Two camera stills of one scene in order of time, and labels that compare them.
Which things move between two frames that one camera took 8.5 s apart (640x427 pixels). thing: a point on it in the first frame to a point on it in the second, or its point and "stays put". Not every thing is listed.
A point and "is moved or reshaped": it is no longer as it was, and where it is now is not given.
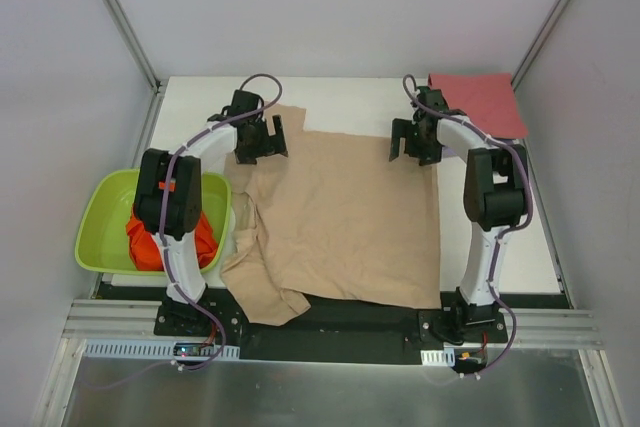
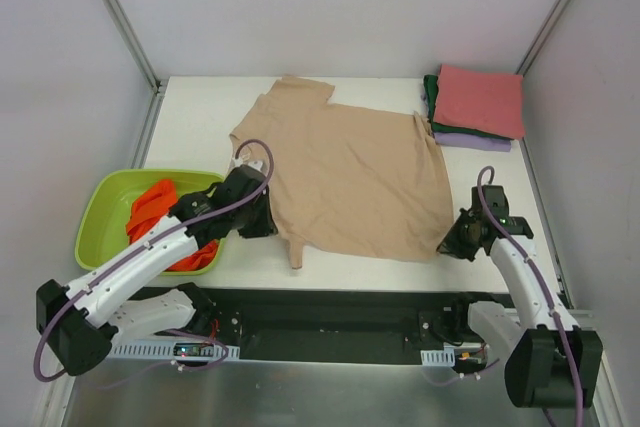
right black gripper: [406, 139] to [454, 239]
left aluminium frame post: [122, 16] stays put
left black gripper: [270, 142] to [261, 220]
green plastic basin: [108, 203] stays put
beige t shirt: [337, 218] is moved or reshaped
